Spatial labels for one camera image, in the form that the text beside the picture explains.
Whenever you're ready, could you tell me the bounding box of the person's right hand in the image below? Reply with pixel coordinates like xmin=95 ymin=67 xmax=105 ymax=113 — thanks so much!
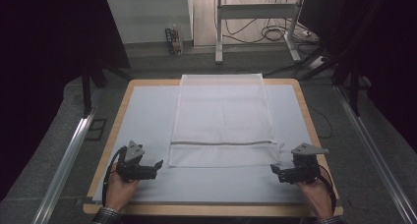
xmin=294 ymin=170 xmax=332 ymax=219

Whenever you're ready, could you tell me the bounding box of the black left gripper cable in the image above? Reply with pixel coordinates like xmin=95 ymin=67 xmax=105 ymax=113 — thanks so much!
xmin=101 ymin=146 xmax=128 ymax=208

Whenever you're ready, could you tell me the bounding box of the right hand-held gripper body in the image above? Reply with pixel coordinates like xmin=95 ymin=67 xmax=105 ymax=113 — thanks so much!
xmin=280 ymin=142 xmax=329 ymax=185

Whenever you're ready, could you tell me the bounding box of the white table mat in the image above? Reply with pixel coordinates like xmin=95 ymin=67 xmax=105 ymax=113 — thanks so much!
xmin=92 ymin=84 xmax=324 ymax=205

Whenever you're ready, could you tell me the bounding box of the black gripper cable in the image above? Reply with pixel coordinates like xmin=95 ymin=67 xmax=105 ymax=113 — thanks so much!
xmin=316 ymin=164 xmax=338 ymax=214
xmin=101 ymin=146 xmax=128 ymax=208

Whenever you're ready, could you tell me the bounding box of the white mesh laundry bag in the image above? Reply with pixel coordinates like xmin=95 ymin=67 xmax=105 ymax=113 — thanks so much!
xmin=168 ymin=74 xmax=282 ymax=169

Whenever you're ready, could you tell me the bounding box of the black floor cable bundle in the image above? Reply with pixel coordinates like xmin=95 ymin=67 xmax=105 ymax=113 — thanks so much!
xmin=222 ymin=17 xmax=298 ymax=45

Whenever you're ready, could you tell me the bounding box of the aluminium floor rail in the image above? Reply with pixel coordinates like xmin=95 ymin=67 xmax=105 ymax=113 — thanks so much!
xmin=333 ymin=85 xmax=417 ymax=224
xmin=30 ymin=108 xmax=96 ymax=224

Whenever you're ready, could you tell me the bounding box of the white desk frame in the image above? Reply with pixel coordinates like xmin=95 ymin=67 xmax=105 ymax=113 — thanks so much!
xmin=214 ymin=0 xmax=308 ymax=65

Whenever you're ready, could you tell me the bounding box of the black square floor frame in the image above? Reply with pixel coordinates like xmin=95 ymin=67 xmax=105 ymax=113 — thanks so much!
xmin=84 ymin=118 xmax=108 ymax=141

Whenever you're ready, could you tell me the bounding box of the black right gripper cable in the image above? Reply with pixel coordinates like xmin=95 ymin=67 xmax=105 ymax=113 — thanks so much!
xmin=316 ymin=164 xmax=338 ymax=214

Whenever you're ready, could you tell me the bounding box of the thin black floor cable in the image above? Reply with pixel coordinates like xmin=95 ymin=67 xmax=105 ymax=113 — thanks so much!
xmin=308 ymin=103 xmax=334 ymax=140

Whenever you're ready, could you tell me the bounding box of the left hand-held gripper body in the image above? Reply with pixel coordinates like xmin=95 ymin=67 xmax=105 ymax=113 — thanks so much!
xmin=115 ymin=140 xmax=158 ymax=183

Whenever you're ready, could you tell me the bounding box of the pack of bottles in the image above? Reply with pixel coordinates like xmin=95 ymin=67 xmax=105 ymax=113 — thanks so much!
xmin=164 ymin=23 xmax=185 ymax=56

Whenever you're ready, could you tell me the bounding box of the black metal stand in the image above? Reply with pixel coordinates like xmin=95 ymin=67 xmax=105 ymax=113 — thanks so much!
xmin=80 ymin=61 xmax=134 ymax=119
xmin=329 ymin=50 xmax=373 ymax=118

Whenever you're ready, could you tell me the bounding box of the white power strip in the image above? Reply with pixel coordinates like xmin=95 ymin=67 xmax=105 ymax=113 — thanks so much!
xmin=308 ymin=55 xmax=329 ymax=71

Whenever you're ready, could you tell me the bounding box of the person's left hand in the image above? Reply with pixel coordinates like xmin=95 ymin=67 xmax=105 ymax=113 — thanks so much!
xmin=104 ymin=164 xmax=141 ymax=213

